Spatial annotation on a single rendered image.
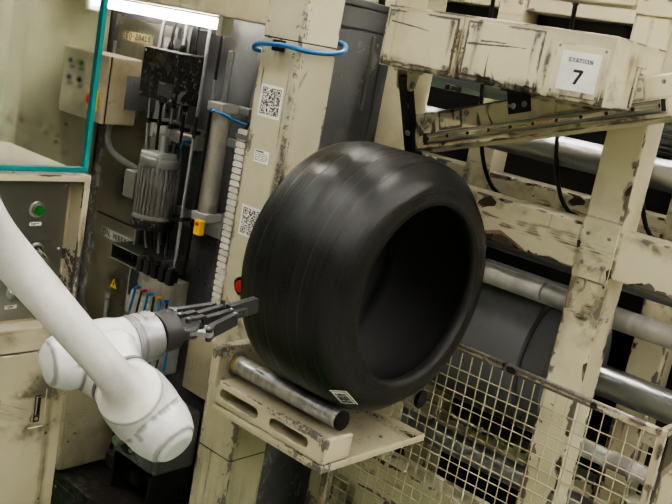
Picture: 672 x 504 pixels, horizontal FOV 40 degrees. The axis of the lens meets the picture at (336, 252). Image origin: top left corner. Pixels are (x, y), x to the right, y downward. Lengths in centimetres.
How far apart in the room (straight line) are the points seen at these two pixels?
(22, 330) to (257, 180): 65
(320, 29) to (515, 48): 44
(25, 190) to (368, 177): 81
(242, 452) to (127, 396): 100
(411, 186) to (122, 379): 77
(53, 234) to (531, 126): 115
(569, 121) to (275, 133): 67
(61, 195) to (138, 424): 94
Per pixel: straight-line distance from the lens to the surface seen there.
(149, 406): 142
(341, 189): 184
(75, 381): 153
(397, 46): 226
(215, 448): 238
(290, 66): 212
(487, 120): 225
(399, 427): 226
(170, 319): 163
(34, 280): 131
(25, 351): 228
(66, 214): 228
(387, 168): 187
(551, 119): 216
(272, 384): 208
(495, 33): 210
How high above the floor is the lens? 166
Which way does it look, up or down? 13 degrees down
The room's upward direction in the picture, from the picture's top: 11 degrees clockwise
